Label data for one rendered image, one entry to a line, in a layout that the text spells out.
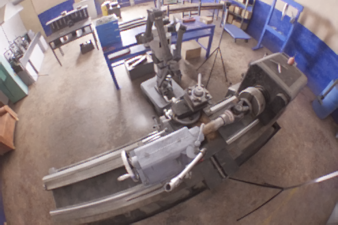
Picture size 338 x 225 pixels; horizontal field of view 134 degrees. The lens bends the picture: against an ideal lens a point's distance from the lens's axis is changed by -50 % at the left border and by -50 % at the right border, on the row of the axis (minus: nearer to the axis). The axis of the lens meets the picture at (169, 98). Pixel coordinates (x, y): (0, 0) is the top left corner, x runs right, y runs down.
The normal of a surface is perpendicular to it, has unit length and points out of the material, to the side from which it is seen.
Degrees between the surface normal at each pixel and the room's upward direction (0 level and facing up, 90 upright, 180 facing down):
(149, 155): 0
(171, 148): 0
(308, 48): 90
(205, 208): 0
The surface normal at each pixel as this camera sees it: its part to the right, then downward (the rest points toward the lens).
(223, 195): 0.00, -0.60
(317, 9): -0.89, 0.36
